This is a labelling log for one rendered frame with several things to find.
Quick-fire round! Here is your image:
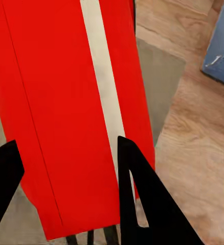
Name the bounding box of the radio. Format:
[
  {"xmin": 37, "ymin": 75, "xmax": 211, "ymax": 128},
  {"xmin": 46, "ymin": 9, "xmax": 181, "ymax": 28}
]
[{"xmin": 0, "ymin": 0, "xmax": 155, "ymax": 245}]

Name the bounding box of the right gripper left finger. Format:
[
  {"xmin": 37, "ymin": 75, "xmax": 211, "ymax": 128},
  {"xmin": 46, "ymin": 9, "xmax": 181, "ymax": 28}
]
[{"xmin": 0, "ymin": 140, "xmax": 25, "ymax": 222}]

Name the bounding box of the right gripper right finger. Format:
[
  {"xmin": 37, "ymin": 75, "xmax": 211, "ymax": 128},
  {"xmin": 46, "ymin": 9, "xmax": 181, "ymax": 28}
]
[{"xmin": 118, "ymin": 136, "xmax": 204, "ymax": 245}]

